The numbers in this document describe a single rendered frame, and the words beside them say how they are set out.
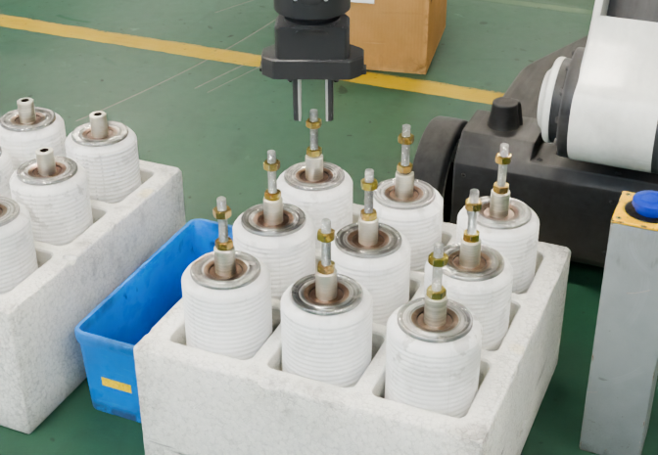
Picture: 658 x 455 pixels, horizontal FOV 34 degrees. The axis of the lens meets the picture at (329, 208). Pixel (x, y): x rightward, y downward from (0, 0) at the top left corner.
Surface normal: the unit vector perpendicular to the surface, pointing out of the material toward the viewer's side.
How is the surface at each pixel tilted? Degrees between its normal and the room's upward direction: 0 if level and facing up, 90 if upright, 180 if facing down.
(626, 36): 57
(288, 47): 90
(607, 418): 90
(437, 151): 37
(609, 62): 44
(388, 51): 89
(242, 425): 90
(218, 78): 0
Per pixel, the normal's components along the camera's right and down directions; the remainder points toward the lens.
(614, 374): -0.39, 0.45
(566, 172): -0.28, -0.28
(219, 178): 0.00, -0.87
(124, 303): 0.92, 0.16
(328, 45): -0.03, 0.49
